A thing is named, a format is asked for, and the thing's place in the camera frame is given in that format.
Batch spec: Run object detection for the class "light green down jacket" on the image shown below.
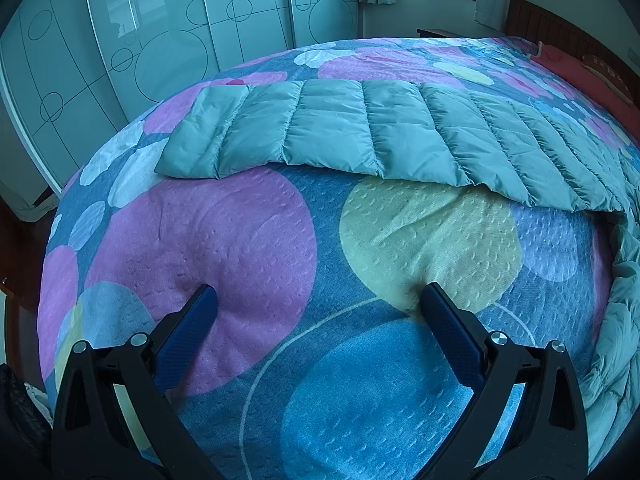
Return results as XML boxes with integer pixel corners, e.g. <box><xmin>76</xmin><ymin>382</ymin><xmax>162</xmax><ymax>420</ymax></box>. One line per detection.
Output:
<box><xmin>143</xmin><ymin>79</ymin><xmax>639</xmax><ymax>463</ymax></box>

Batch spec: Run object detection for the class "dark wooden nightstand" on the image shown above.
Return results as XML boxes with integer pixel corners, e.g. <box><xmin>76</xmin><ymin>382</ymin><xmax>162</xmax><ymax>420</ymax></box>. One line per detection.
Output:
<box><xmin>416</xmin><ymin>28</ymin><xmax>459</xmax><ymax>38</ymax></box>

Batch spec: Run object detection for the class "dark wooden headboard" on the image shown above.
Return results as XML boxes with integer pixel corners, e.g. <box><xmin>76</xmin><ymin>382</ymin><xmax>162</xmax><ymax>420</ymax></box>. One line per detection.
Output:
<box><xmin>504</xmin><ymin>0</ymin><xmax>640</xmax><ymax>105</ymax></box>

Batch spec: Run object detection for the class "red pillow blanket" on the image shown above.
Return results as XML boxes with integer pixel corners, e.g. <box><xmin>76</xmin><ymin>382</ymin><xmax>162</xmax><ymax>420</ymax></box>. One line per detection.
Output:
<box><xmin>528</xmin><ymin>42</ymin><xmax>639</xmax><ymax>136</ymax></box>

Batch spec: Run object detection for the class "brown embroidered cushion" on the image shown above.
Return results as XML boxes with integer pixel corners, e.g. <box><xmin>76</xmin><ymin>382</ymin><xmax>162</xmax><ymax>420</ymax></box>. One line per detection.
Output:
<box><xmin>582</xmin><ymin>54</ymin><xmax>632</xmax><ymax>103</ymax></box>

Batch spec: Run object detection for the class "glossy white wardrobe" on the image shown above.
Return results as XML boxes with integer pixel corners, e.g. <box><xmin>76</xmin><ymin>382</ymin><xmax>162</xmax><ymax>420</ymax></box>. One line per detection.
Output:
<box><xmin>1</xmin><ymin>0</ymin><xmax>358</xmax><ymax>191</ymax></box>

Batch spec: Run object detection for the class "colourful circle pattern bedspread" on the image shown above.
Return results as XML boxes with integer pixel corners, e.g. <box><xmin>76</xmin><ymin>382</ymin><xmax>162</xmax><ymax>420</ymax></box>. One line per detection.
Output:
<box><xmin>38</xmin><ymin>38</ymin><xmax>639</xmax><ymax>479</ymax></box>

